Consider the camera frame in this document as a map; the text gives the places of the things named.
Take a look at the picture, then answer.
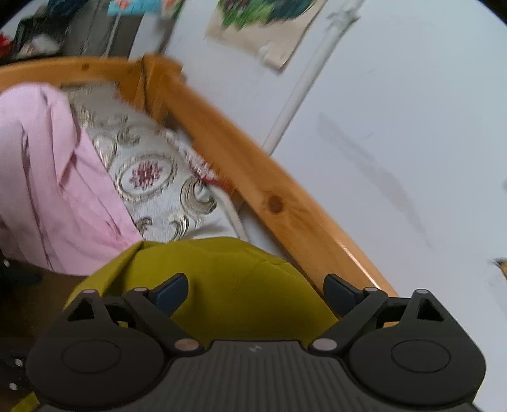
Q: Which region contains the blond cartoon figure wall poster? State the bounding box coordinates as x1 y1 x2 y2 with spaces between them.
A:
205 0 328 72

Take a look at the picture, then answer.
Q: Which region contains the beige yellow brown cloth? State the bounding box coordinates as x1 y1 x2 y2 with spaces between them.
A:
0 237 340 412

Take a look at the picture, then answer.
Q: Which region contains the pink bed sheet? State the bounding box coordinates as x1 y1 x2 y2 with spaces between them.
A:
0 83 144 276

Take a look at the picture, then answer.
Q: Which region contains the white wall pipe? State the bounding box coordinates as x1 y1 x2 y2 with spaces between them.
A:
263 0 365 156

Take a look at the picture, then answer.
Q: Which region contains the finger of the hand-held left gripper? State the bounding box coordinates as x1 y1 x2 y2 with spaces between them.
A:
0 349 29 397

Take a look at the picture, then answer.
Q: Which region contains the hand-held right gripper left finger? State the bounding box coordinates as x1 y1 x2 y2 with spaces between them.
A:
61 273 204 355

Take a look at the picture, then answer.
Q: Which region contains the dark door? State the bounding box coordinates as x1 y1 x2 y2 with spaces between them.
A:
67 0 139 61

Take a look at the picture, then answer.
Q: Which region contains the floral patterned mattress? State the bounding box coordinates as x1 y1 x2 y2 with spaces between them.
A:
59 83 251 243

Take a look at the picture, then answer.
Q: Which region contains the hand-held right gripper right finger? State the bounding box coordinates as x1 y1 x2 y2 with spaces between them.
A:
311 273 450 355

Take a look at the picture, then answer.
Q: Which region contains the wooden bed frame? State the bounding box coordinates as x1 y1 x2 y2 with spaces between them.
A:
0 53 399 318

